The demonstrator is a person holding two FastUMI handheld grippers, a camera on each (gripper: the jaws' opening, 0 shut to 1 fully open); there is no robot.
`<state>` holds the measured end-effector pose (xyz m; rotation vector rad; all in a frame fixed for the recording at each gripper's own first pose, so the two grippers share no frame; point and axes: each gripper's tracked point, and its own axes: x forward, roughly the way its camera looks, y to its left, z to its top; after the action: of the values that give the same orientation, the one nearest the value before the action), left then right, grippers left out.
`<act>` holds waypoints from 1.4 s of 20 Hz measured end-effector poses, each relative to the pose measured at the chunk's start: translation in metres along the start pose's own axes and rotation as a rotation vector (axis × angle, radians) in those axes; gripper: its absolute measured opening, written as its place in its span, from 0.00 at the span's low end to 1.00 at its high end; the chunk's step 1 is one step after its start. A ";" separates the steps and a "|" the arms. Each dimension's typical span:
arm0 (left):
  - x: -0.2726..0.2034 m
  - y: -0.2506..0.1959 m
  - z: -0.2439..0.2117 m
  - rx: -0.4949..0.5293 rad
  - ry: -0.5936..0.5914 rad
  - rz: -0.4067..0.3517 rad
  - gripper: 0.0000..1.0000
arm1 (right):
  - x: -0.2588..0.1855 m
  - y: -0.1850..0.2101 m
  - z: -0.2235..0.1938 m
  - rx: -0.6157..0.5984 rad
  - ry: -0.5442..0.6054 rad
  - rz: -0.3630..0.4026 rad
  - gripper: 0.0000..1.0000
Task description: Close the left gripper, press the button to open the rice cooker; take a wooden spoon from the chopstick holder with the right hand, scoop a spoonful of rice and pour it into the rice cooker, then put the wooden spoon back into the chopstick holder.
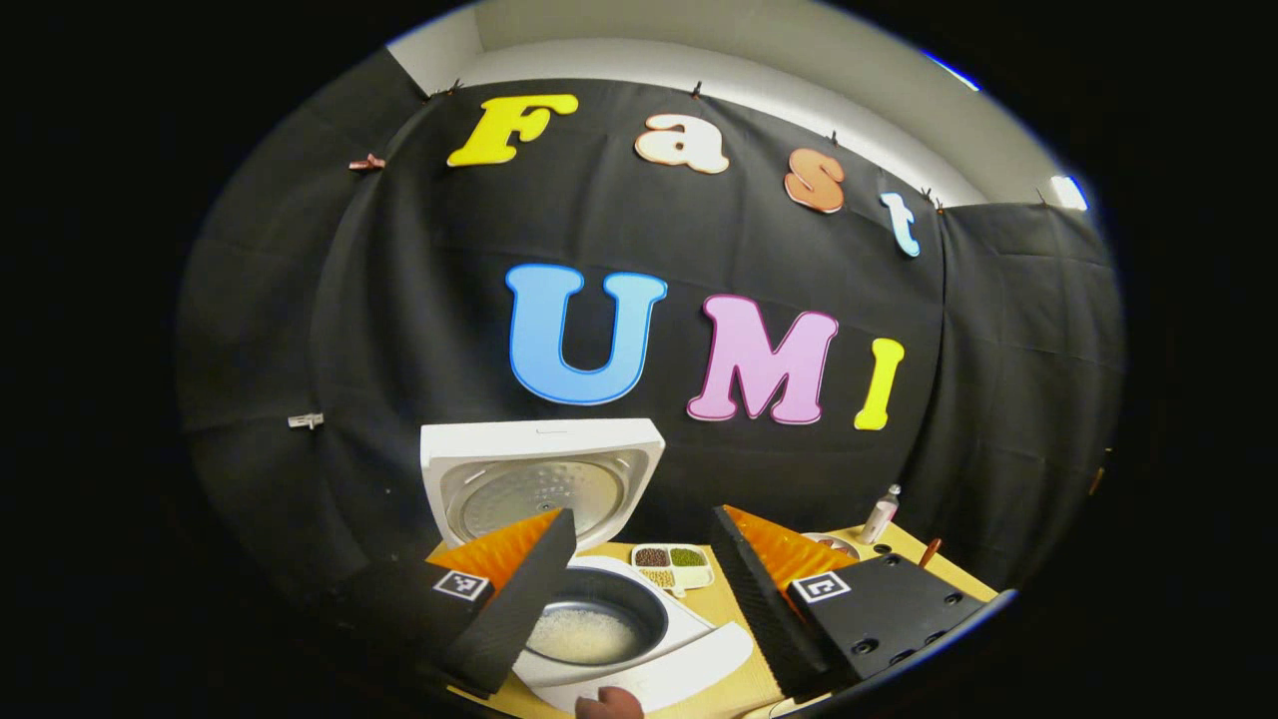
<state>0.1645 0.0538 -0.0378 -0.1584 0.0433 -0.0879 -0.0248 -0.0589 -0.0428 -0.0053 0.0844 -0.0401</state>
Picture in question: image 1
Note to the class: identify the small clear bottle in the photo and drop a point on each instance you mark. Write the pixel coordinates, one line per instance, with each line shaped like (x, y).
(879, 519)

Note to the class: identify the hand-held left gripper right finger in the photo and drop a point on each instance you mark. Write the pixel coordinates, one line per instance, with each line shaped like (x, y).
(759, 609)

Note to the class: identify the green beans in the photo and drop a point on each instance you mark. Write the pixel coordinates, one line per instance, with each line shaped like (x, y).
(688, 556)

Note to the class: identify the white cloth clip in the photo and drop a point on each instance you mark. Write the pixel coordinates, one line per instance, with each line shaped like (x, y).
(306, 421)

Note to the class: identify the red meat slice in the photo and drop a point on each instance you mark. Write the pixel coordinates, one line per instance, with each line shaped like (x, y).
(837, 548)

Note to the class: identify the pink cloth clip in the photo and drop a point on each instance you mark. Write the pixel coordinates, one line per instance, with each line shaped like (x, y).
(366, 162)

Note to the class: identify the white rice cooker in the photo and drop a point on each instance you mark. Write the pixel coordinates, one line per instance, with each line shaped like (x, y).
(539, 444)

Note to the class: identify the yellow grains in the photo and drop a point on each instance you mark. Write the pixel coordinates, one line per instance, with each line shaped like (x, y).
(656, 578)

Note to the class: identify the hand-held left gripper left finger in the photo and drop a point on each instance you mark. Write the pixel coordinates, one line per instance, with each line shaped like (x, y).
(519, 609)

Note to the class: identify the white divided grain dish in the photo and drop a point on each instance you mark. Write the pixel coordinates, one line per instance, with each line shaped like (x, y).
(701, 578)

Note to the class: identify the white round plate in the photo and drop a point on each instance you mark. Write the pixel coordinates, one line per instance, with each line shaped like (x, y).
(814, 539)

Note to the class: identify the dark brown beans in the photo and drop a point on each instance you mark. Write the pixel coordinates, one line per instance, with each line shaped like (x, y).
(652, 556)

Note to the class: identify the white rice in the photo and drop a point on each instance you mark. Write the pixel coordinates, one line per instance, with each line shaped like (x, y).
(584, 634)

